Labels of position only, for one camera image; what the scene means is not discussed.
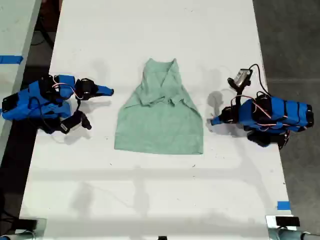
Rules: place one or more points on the black camera box white label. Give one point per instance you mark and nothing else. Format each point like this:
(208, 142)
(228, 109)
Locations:
(71, 123)

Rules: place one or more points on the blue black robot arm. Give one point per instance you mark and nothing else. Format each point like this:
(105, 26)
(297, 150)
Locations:
(22, 105)
(275, 112)

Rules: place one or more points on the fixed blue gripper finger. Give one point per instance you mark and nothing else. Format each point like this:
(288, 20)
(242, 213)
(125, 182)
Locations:
(217, 118)
(105, 89)

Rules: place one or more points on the silver black camera box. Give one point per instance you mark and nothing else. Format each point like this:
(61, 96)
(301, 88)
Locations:
(241, 77)

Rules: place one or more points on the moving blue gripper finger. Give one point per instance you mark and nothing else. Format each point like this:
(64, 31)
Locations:
(103, 94)
(218, 122)

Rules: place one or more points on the short black camera stalk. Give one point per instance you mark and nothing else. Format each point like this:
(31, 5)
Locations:
(239, 96)

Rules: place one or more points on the long blue tape strip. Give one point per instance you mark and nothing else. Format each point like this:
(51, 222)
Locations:
(10, 59)

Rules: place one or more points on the grey side table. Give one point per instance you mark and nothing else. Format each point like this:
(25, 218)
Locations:
(15, 30)

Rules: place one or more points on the small blue tape piece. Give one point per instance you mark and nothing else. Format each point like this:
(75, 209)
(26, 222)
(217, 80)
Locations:
(283, 205)

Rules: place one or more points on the small black box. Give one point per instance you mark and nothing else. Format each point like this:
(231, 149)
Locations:
(28, 224)
(287, 221)

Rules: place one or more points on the metal table bracket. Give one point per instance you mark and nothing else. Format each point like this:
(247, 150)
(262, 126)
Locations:
(41, 228)
(271, 226)

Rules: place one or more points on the pale green T-shirt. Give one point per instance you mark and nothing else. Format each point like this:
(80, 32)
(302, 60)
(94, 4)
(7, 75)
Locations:
(160, 125)

